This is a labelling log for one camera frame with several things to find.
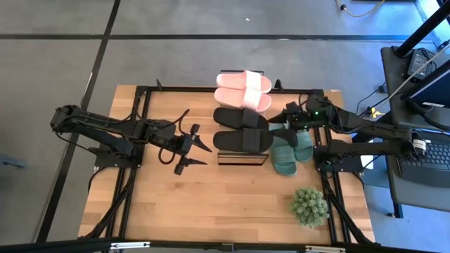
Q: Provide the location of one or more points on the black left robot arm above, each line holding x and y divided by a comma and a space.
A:
91, 121

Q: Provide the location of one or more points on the black monitor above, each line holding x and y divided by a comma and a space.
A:
432, 88

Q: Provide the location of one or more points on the black aluminium crossbar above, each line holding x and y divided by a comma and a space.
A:
52, 246

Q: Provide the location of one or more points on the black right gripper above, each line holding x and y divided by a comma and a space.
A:
309, 114

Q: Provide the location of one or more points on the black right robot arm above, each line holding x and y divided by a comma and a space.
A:
369, 124

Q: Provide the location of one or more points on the black power adapter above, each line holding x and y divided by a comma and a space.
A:
420, 63

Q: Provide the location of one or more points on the wooden shelf with black frame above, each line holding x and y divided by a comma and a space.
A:
242, 159

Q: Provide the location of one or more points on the green artificial plant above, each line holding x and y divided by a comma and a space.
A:
309, 207

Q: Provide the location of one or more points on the black laptop keyboard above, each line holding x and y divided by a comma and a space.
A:
432, 165

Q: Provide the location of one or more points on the black gantry pole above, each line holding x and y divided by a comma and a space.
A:
422, 30

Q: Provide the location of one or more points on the black slide sandal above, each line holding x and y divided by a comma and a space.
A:
242, 140
240, 118

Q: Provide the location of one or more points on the grey side desk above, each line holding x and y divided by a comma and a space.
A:
415, 196

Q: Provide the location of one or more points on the black aluminium table frame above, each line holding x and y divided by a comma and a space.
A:
183, 88

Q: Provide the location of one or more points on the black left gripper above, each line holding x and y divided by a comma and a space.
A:
172, 138

